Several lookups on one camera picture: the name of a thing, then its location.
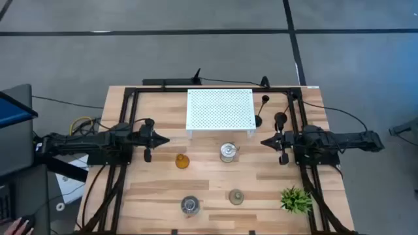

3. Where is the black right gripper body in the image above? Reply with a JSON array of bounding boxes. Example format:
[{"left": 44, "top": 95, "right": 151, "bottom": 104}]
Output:
[{"left": 276, "top": 121, "right": 297, "bottom": 166}]

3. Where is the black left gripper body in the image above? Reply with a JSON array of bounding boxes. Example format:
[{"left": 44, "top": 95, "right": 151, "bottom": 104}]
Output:
[{"left": 137, "top": 117, "right": 157, "bottom": 163}]

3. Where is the amber glass candle holder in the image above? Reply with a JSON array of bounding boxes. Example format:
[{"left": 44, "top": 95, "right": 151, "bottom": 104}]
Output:
[{"left": 174, "top": 153, "right": 191, "bottom": 170}]

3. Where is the silver glass jar candle holder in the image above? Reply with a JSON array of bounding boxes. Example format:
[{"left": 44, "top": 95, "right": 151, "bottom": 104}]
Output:
[{"left": 219, "top": 141, "right": 241, "bottom": 164}]

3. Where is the clear glass candle holder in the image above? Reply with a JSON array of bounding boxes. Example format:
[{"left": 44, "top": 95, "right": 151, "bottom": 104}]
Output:
[{"left": 228, "top": 188, "right": 245, "bottom": 206}]

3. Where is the black power strip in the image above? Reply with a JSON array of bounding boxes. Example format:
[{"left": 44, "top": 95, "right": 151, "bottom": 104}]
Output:
[{"left": 142, "top": 78, "right": 194, "bottom": 87}]

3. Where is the white perforated metal shelf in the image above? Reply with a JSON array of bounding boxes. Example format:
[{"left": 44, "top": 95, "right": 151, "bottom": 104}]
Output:
[{"left": 185, "top": 88, "right": 257, "bottom": 140}]

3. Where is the green artificial potted plant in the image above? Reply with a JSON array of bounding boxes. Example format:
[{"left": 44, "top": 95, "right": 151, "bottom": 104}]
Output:
[{"left": 280, "top": 185, "right": 314, "bottom": 215}]

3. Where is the black stand leg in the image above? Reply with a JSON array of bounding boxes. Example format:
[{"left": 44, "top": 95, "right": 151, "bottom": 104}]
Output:
[{"left": 34, "top": 155, "right": 89, "bottom": 183}]

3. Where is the white cardboard box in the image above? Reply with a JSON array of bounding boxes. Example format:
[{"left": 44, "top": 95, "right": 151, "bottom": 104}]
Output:
[{"left": 54, "top": 154, "right": 89, "bottom": 205}]

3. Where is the dark grey chair base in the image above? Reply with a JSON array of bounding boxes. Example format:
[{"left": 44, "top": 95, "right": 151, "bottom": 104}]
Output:
[{"left": 388, "top": 117, "right": 418, "bottom": 146}]

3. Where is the grey computer desk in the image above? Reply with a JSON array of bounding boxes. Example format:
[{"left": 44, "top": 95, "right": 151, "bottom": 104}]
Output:
[{"left": 0, "top": 84, "right": 52, "bottom": 235}]

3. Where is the blue computer screen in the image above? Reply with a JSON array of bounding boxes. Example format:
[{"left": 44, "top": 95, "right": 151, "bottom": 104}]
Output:
[{"left": 0, "top": 90, "right": 39, "bottom": 130}]

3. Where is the black computer mouse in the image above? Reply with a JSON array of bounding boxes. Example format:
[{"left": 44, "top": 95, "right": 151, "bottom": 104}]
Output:
[{"left": 19, "top": 214, "right": 37, "bottom": 232}]

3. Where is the black keyboard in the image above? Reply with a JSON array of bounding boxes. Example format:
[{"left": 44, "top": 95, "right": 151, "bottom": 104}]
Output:
[{"left": 0, "top": 184, "right": 14, "bottom": 223}]

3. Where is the person's hand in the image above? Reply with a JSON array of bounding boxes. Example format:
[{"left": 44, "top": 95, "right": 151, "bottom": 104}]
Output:
[{"left": 3, "top": 217, "right": 35, "bottom": 235}]

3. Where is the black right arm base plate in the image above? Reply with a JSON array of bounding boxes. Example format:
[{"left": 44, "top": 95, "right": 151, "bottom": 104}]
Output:
[{"left": 292, "top": 140, "right": 341, "bottom": 166}]

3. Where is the black aluminium table frame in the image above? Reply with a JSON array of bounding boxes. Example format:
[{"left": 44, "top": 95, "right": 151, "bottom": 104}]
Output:
[{"left": 73, "top": 86, "right": 359, "bottom": 235}]

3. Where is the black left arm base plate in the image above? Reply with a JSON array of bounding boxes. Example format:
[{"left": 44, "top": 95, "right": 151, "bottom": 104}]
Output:
[{"left": 87, "top": 143, "right": 134, "bottom": 166}]

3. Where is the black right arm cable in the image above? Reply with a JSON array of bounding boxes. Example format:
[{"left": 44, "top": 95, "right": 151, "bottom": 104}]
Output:
[{"left": 300, "top": 99, "right": 370, "bottom": 132}]

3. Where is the black left cable bundle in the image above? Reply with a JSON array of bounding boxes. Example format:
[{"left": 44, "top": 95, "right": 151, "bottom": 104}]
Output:
[{"left": 80, "top": 164, "right": 128, "bottom": 234}]

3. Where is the black cable bundle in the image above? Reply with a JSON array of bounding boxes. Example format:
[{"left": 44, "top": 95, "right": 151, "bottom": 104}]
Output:
[
  {"left": 80, "top": 164, "right": 128, "bottom": 234},
  {"left": 299, "top": 164, "right": 359, "bottom": 235}
]

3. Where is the yellow cable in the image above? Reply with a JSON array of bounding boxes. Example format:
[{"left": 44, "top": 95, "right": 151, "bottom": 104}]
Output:
[{"left": 69, "top": 116, "right": 95, "bottom": 135}]

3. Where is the black right cable bundle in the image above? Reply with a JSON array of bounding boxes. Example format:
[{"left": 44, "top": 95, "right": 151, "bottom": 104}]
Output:
[{"left": 299, "top": 164, "right": 359, "bottom": 235}]

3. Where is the thin black power strip cable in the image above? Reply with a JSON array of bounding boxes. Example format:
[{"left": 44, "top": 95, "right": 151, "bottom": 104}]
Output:
[{"left": 199, "top": 76, "right": 263, "bottom": 87}]

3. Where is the thin black floor cable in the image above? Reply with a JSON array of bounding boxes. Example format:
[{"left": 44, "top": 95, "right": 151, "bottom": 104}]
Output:
[
  {"left": 31, "top": 95, "right": 104, "bottom": 109},
  {"left": 32, "top": 182, "right": 86, "bottom": 216}
]

